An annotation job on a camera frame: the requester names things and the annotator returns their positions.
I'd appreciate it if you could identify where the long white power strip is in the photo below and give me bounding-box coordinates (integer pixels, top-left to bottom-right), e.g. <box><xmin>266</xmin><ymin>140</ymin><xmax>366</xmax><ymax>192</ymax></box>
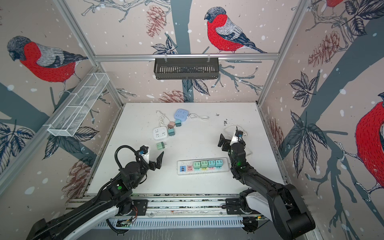
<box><xmin>176</xmin><ymin>158</ymin><xmax>230</xmax><ymax>176</ymax></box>

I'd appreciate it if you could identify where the light green plug adapter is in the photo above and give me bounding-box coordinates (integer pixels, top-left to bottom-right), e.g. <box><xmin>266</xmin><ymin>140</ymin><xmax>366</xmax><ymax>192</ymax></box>
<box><xmin>201</xmin><ymin>161</ymin><xmax>208</xmax><ymax>169</ymax></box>

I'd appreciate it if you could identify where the blue square power socket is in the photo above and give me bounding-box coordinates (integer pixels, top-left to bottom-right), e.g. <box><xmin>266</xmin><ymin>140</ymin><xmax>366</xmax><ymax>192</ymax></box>
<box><xmin>174</xmin><ymin>109</ymin><xmax>189</xmax><ymax>122</ymax></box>

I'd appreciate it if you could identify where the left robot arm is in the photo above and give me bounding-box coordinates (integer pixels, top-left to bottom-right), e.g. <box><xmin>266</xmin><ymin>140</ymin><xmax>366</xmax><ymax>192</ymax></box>
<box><xmin>27</xmin><ymin>145</ymin><xmax>164</xmax><ymax>240</ymax></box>

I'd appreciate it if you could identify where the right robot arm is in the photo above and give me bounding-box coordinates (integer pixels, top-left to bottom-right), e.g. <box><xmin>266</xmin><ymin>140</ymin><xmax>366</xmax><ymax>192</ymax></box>
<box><xmin>218</xmin><ymin>131</ymin><xmax>316</xmax><ymax>240</ymax></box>

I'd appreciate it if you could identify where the pink plug adapter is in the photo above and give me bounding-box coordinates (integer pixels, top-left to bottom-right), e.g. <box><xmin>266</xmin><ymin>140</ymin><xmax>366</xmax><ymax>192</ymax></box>
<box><xmin>168</xmin><ymin>122</ymin><xmax>176</xmax><ymax>129</ymax></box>

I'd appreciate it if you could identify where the dark teal plug adapter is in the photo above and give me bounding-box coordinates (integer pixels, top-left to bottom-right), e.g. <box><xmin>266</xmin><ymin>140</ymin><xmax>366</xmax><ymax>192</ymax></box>
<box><xmin>175</xmin><ymin>120</ymin><xmax>182</xmax><ymax>127</ymax></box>

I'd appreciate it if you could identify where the white square power socket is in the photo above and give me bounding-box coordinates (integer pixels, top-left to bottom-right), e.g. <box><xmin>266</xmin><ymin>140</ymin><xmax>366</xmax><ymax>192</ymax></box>
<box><xmin>153</xmin><ymin>126</ymin><xmax>168</xmax><ymax>140</ymax></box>

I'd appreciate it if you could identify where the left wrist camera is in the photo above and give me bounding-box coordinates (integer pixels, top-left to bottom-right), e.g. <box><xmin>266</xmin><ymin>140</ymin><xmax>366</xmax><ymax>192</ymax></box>
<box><xmin>138</xmin><ymin>145</ymin><xmax>150</xmax><ymax>164</ymax></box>

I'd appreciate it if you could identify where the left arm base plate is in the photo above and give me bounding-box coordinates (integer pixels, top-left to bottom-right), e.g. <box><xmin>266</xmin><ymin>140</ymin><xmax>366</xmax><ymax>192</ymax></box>
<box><xmin>119</xmin><ymin>200</ymin><xmax>149</xmax><ymax>217</ymax></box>

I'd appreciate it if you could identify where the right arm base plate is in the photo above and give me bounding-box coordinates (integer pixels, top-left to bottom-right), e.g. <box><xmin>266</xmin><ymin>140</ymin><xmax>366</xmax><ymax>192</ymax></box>
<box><xmin>221</xmin><ymin>198</ymin><xmax>262</xmax><ymax>215</ymax></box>

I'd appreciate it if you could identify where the black wall basket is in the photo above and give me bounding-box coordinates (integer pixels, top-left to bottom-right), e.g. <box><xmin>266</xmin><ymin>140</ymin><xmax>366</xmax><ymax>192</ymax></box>
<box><xmin>154</xmin><ymin>58</ymin><xmax>220</xmax><ymax>80</ymax></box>

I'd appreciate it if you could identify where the white wire mesh shelf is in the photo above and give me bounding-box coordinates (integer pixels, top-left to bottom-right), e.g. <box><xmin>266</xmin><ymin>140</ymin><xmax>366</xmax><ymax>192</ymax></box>
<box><xmin>48</xmin><ymin>73</ymin><xmax>110</xmax><ymax>137</ymax></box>

